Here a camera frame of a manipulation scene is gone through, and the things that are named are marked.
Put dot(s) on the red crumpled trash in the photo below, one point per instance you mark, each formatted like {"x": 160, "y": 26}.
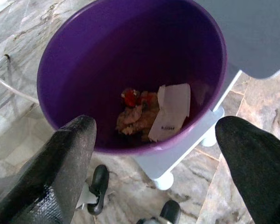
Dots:
{"x": 130, "y": 99}

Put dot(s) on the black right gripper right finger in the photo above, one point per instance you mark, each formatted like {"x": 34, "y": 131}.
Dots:
{"x": 259, "y": 175}

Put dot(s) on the purple plastic rubbish bin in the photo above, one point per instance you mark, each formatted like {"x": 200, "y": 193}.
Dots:
{"x": 107, "y": 58}

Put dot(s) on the white paper scrap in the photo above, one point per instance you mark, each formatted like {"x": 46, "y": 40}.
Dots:
{"x": 87, "y": 198}

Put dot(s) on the grey-topped white-legged stand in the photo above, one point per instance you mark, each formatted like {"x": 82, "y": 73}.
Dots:
{"x": 259, "y": 35}

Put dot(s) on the black left robot foot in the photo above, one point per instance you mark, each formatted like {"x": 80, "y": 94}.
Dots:
{"x": 99, "y": 179}

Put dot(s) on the red white snack packet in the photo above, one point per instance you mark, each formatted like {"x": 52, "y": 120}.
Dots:
{"x": 172, "y": 109}

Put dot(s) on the black right robot foot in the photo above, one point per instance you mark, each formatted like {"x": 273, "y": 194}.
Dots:
{"x": 170, "y": 210}

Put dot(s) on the black robot foot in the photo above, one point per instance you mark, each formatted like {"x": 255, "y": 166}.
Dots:
{"x": 99, "y": 179}
{"x": 170, "y": 210}

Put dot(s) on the crumpled beige trash wad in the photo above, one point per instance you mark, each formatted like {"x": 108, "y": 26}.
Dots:
{"x": 130, "y": 119}

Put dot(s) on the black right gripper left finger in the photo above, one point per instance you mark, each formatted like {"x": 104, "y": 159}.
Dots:
{"x": 49, "y": 175}

